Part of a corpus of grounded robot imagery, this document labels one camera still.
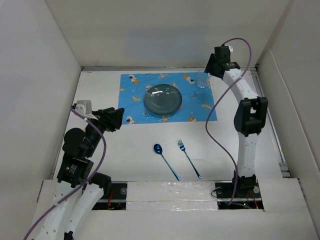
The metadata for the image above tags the clear plastic cup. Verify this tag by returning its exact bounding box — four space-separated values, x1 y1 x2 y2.
196 68 211 89

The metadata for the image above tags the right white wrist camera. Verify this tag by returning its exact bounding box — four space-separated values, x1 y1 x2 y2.
225 45 234 53

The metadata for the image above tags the blue space-print cloth placemat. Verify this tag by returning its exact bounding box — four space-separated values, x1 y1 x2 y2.
118 72 217 124

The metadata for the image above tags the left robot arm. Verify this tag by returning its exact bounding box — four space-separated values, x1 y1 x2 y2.
36 105 125 240

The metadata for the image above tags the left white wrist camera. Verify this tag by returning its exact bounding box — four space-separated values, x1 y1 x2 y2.
72 100 98 120

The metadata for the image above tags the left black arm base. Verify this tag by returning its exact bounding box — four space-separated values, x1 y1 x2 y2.
93 181 128 211

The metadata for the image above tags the teal ceramic plate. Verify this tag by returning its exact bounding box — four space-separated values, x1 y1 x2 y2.
143 83 183 116

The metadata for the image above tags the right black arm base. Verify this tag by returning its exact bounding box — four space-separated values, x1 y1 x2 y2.
211 181 264 210

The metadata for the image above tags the blue metal spoon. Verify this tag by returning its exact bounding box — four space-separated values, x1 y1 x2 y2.
153 143 181 181

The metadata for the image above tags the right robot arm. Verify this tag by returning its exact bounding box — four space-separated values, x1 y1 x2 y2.
204 44 268 199

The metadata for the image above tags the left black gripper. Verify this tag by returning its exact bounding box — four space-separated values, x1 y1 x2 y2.
85 106 124 157

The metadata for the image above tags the white foam front barrier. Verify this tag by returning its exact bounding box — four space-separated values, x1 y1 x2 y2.
126 181 218 211

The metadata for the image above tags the blue metal fork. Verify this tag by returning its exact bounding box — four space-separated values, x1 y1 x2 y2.
177 139 202 179

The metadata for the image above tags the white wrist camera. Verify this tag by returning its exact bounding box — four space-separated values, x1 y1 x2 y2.
72 100 98 120
225 45 234 53

